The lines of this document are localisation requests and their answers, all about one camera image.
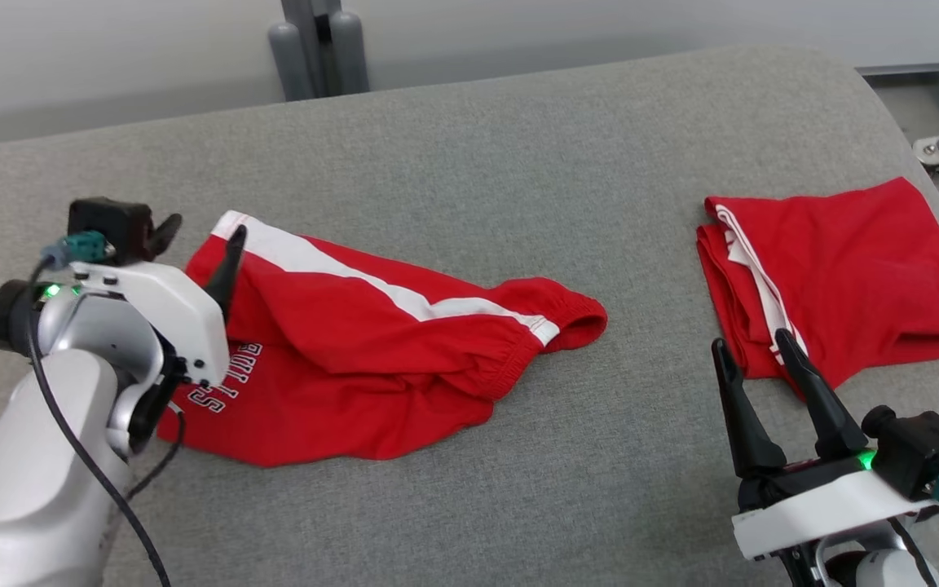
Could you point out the grey metal stand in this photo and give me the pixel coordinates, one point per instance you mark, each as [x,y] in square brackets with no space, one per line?
[319,45]

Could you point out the red basketball jersey white sleeves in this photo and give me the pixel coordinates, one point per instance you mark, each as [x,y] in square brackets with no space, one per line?
[861,269]

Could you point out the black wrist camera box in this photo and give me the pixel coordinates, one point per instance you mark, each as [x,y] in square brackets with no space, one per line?
[922,448]
[111,228]

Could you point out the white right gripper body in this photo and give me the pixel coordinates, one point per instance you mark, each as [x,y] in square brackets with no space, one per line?
[820,505]

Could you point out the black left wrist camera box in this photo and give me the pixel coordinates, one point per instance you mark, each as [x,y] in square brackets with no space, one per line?
[111,228]

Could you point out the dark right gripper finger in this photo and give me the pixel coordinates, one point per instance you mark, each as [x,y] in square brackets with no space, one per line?
[747,432]
[832,424]

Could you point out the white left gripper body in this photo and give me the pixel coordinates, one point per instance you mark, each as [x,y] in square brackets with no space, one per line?
[176,310]

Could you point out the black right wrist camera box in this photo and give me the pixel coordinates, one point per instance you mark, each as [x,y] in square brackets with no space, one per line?
[922,448]

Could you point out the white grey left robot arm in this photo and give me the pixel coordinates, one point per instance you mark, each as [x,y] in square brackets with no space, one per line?
[37,481]

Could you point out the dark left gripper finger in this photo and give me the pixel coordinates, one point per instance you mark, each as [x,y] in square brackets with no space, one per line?
[229,273]
[166,231]

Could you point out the red shorts with white stripe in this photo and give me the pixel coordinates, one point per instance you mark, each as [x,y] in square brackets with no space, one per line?
[355,359]

